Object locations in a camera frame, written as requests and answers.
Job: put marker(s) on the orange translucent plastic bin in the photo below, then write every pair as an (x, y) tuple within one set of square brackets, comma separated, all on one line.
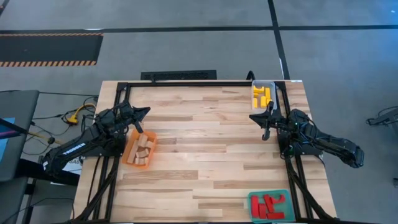
[(152, 157)]

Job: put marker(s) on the clear plastic bin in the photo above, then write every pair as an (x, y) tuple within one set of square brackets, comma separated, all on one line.
[(263, 83)]

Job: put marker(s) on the black floor stand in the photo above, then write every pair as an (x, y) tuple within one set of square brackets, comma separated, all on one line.
[(385, 119)]

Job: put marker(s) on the green translucent plastic bin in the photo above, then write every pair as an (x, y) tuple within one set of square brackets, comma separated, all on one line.
[(287, 209)]

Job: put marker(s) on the black perforated floor panel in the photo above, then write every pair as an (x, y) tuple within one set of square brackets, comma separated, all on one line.
[(178, 75)]

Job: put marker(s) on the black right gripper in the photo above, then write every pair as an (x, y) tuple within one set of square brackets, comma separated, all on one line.
[(278, 123)]

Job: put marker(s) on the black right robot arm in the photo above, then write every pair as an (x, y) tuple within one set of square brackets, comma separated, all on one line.
[(326, 146)]

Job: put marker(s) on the white printed paper sheet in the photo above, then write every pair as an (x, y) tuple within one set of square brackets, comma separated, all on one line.
[(74, 167)]

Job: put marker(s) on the black aluminium table frame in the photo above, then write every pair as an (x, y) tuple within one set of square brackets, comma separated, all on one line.
[(186, 84)]

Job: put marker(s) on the black desk base bar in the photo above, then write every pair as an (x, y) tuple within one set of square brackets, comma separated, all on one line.
[(66, 180)]

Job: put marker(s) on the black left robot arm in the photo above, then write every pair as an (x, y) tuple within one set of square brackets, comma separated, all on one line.
[(74, 149)]

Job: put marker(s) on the grey desk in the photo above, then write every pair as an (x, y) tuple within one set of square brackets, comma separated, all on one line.
[(21, 105)]

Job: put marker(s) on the blue panel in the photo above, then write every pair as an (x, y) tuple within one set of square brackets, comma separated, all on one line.
[(3, 146)]

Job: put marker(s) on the black hazard-striped floor mat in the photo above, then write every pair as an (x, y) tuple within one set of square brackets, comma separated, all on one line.
[(49, 48)]

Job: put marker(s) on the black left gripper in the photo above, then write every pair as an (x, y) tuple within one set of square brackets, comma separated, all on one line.
[(126, 115)]

